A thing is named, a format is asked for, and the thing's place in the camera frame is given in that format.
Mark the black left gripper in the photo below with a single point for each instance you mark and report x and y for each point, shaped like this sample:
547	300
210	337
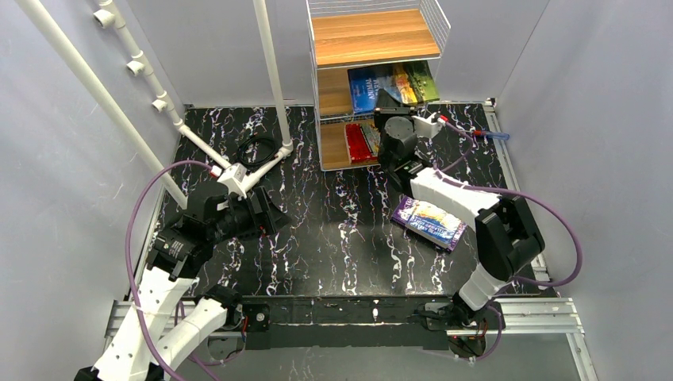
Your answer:
261	211

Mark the blue red pen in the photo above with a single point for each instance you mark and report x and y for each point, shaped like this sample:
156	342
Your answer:
484	134

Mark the white wire wooden shelf rack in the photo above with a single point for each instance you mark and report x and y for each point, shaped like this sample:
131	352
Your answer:
348	34

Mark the blue 91-storey treehouse book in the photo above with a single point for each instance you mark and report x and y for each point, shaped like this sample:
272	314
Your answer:
436	225

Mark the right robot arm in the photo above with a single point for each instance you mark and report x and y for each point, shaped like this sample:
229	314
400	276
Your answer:
508	237

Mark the white pipe frame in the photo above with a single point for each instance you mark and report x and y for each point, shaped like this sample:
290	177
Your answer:
108	16

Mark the red treehouse book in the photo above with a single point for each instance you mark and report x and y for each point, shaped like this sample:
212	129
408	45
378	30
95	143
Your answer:
362	140

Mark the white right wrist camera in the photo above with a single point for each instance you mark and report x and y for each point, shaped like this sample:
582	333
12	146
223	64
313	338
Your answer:
428	127

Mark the aluminium rail frame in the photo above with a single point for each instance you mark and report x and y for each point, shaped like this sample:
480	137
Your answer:
546	314

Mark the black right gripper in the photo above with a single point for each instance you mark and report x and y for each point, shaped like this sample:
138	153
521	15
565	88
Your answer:
387	113

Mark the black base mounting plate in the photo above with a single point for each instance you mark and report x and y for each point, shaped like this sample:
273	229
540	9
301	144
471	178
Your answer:
364	321

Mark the Animal Farm book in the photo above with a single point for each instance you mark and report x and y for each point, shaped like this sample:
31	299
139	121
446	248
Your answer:
410	83

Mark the purple 52-storey treehouse book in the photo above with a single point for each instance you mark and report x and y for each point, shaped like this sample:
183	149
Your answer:
403	211

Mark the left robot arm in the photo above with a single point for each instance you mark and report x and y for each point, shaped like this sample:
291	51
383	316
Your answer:
141	350

